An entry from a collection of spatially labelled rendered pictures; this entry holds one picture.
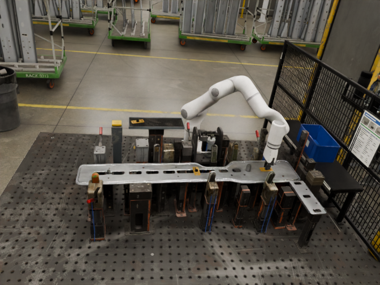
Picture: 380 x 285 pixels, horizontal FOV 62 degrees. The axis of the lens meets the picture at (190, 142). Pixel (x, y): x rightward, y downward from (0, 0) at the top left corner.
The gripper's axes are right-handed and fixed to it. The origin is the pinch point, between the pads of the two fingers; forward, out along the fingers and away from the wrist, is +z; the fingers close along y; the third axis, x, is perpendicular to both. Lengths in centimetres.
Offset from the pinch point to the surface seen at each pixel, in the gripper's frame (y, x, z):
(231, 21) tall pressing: -699, 184, 37
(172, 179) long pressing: 8, -63, 3
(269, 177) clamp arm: 17.8, -6.8, -4.3
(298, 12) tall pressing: -702, 371, 0
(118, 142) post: -31, -95, 1
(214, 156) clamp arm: -12.1, -32.8, 0.5
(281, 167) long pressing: -2.1, 11.9, 3.3
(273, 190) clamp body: 24.8, -6.3, -0.3
